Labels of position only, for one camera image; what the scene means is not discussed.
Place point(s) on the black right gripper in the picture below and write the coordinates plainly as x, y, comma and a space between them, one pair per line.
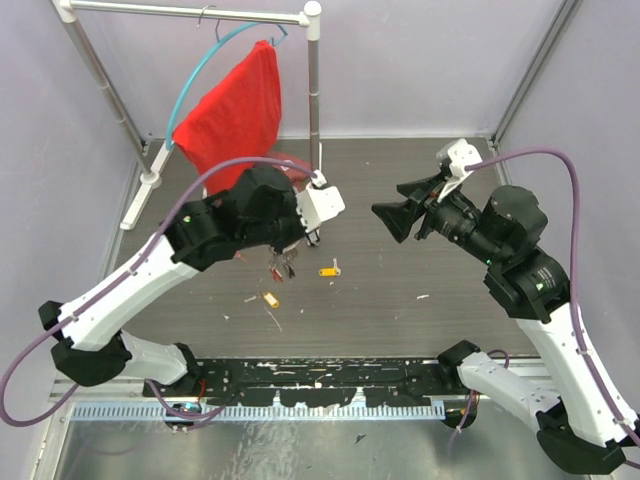
399, 216

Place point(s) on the keyring with tagged keys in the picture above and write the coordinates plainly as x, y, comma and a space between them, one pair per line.
281, 264

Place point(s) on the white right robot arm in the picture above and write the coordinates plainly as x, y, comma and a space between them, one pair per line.
572, 423

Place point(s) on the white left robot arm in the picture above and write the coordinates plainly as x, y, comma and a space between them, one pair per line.
260, 209

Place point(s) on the bright red shirt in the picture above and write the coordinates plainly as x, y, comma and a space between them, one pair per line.
239, 117

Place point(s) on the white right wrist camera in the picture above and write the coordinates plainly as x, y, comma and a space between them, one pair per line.
456, 157

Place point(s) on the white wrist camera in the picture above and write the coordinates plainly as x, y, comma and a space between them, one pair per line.
456, 157
317, 203

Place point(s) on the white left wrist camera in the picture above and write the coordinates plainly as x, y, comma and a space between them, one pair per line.
317, 203

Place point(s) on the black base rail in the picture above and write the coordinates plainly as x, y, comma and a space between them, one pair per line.
318, 382

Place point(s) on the grey slotted cable duct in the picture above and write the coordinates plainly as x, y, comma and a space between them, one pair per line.
153, 411

